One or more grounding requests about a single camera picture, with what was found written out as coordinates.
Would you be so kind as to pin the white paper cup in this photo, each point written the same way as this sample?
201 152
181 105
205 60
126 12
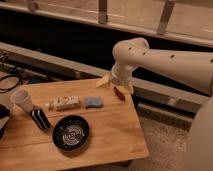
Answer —
22 99

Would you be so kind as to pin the black striped eraser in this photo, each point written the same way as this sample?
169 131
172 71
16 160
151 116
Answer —
40 119

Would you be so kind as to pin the blue sponge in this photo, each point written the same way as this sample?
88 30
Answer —
93 102

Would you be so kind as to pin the dark object at left edge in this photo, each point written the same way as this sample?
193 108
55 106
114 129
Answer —
4 118

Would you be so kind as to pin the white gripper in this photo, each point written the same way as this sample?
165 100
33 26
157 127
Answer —
120 75

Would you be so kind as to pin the white snack package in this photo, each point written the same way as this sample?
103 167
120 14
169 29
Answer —
63 103

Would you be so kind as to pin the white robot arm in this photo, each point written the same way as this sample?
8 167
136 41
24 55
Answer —
194 69

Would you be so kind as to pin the black round bowl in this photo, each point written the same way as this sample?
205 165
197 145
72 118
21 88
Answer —
71 133

